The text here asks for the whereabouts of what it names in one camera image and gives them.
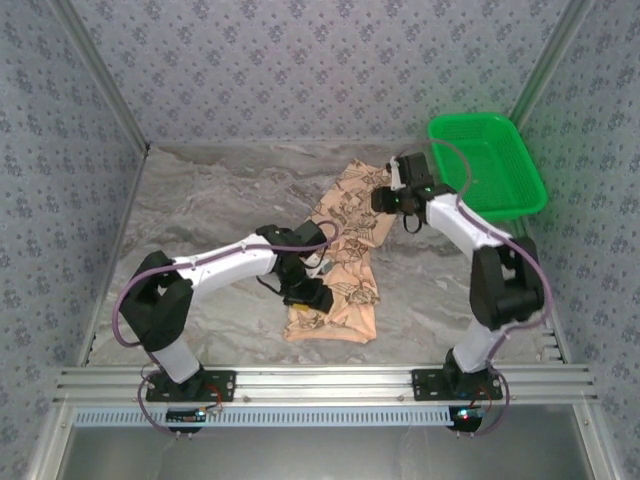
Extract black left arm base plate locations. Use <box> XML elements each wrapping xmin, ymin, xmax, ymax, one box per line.
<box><xmin>144</xmin><ymin>369</ymin><xmax>237</xmax><ymax>403</ymax></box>

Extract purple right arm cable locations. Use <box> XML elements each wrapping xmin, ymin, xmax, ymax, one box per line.
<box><xmin>397</xmin><ymin>139</ymin><xmax>554</xmax><ymax>439</ymax></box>

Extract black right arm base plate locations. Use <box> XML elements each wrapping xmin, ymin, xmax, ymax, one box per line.
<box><xmin>410</xmin><ymin>368</ymin><xmax>504</xmax><ymax>402</ymax></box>

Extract green plastic basket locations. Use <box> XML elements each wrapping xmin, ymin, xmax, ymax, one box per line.
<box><xmin>427</xmin><ymin>113</ymin><xmax>549</xmax><ymax>224</ymax></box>

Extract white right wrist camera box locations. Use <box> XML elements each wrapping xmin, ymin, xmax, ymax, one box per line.
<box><xmin>385</xmin><ymin>155</ymin><xmax>405</xmax><ymax>192</ymax></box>

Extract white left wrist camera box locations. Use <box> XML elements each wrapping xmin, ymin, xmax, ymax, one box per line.
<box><xmin>303</xmin><ymin>253</ymin><xmax>335</xmax><ymax>277</ymax></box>

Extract grey slotted cable duct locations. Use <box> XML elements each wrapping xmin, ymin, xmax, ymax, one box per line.
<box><xmin>73</xmin><ymin>405</ymin><xmax>456</xmax><ymax>427</ymax></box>

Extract aluminium mounting rail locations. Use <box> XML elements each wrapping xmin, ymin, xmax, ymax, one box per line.
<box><xmin>53</xmin><ymin>365</ymin><xmax>599</xmax><ymax>404</ymax></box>

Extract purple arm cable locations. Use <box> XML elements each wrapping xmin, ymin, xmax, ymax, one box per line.
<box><xmin>397</xmin><ymin>139</ymin><xmax>554</xmax><ymax>439</ymax></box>
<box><xmin>112</xmin><ymin>219</ymin><xmax>339</xmax><ymax>439</ymax></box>

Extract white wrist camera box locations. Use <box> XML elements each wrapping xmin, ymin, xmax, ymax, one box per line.
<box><xmin>303</xmin><ymin>253</ymin><xmax>335</xmax><ymax>277</ymax></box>
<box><xmin>385</xmin><ymin>155</ymin><xmax>405</xmax><ymax>192</ymax></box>

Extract aluminium frame post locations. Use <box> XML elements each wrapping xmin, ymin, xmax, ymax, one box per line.
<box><xmin>52</xmin><ymin>0</ymin><xmax>151</xmax><ymax>154</ymax></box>
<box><xmin>24</xmin><ymin>404</ymin><xmax>76</xmax><ymax>480</ymax></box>
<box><xmin>572</xmin><ymin>403</ymin><xmax>621</xmax><ymax>480</ymax></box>
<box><xmin>494</xmin><ymin>0</ymin><xmax>596</xmax><ymax>151</ymax></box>

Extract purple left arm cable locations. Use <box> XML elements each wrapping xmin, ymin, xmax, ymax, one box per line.
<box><xmin>112</xmin><ymin>219</ymin><xmax>339</xmax><ymax>439</ymax></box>

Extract peach printed t-shirt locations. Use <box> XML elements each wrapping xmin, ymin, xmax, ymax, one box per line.
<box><xmin>283</xmin><ymin>158</ymin><xmax>396</xmax><ymax>345</ymax></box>

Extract grey metal sheet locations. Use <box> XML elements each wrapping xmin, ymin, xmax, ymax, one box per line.
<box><xmin>54</xmin><ymin>425</ymin><xmax>596</xmax><ymax>480</ymax></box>

